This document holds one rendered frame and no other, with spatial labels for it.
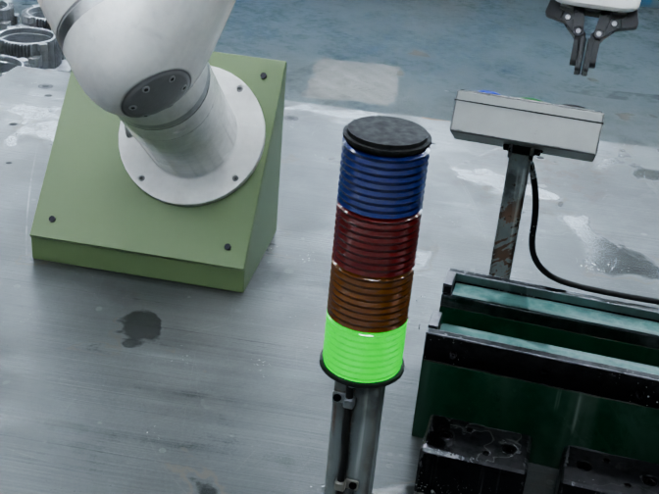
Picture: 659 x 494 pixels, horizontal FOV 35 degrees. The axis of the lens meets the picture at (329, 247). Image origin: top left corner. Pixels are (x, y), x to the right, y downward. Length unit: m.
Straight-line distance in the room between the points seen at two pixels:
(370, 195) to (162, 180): 0.68
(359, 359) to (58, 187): 0.72
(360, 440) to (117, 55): 0.40
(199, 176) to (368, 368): 0.62
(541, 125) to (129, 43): 0.51
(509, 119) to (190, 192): 0.41
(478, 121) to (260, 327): 0.35
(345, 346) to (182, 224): 0.61
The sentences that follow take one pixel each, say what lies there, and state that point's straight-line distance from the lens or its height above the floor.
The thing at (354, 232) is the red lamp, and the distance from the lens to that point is 0.71.
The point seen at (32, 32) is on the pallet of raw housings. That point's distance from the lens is 3.25.
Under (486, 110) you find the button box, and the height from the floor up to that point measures 1.06.
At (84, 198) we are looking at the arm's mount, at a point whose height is 0.88.
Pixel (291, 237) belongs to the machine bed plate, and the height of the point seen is 0.80.
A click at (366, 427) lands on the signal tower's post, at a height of 0.98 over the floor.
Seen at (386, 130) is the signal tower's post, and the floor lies 1.22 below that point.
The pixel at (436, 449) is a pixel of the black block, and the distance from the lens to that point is 1.00.
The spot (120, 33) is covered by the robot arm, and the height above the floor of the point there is 1.20.
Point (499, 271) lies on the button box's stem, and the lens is 1.32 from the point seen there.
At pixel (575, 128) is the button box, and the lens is 1.23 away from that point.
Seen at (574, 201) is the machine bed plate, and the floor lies 0.80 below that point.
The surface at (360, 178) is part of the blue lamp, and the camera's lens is 0.69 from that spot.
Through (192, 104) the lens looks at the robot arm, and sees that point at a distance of 1.16.
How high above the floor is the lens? 1.47
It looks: 28 degrees down
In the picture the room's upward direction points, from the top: 5 degrees clockwise
